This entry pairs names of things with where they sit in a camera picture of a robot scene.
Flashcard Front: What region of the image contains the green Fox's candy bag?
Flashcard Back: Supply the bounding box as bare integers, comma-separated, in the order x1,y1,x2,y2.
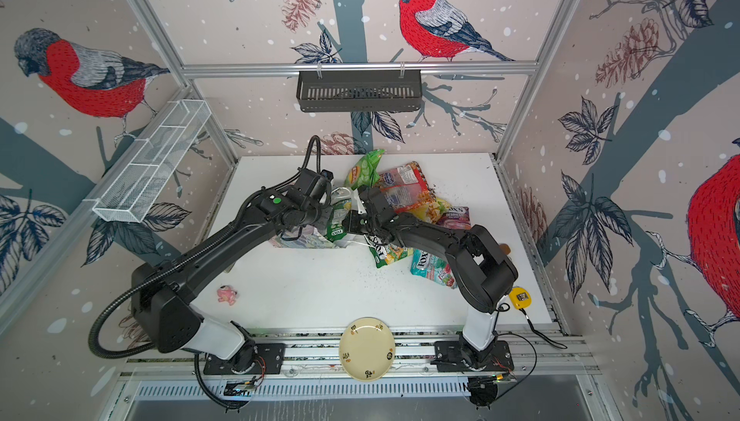
365,235,414,269

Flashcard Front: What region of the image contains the yellow snack bag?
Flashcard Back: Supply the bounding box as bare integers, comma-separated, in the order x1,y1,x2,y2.
407,197,452,225

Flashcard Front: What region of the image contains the small pink toy figure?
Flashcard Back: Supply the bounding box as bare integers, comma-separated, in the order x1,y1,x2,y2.
217,285,238,307

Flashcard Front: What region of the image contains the cream ceramic plate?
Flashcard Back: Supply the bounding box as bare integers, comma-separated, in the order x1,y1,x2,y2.
338,317,396,382

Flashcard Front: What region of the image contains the yellow tape measure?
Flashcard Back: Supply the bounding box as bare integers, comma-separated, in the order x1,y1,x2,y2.
509,286,533,310

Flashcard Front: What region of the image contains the white wire mesh shelf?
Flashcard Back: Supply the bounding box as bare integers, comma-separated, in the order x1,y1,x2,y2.
92,99,211,223

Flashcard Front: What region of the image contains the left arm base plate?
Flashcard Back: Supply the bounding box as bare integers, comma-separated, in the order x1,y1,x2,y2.
203,343,286,376

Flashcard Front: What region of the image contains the teal Fox's candy bag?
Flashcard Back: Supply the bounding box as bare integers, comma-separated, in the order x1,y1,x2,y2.
410,250,457,289

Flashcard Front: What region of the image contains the black hanging wall basket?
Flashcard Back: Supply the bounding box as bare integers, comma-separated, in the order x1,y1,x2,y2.
296,70,423,113

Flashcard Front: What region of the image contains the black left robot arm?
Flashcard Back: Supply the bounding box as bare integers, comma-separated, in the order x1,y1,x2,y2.
131,169,333,373

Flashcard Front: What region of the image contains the black corrugated cable conduit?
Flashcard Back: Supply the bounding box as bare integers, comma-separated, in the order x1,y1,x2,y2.
87,134,325,411

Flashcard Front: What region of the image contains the patterned paper gift bag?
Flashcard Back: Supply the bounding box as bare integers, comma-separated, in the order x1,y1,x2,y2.
268,186,371,250

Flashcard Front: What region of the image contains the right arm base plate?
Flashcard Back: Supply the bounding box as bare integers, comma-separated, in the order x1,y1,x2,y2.
431,339,515,373

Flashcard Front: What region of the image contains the red snack bag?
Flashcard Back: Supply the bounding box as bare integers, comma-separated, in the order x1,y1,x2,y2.
378,161,436,212

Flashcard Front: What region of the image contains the horizontal aluminium frame bar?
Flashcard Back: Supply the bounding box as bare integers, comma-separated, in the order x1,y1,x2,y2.
180,61,540,79

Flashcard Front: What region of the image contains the bright green snack bag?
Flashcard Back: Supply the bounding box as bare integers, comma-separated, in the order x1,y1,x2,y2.
345,149,385,190

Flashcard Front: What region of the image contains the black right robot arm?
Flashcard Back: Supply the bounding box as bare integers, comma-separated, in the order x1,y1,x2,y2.
343,185,518,371

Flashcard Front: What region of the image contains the purple candy snack bag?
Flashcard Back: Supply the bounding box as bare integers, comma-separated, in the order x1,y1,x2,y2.
437,206,471,230

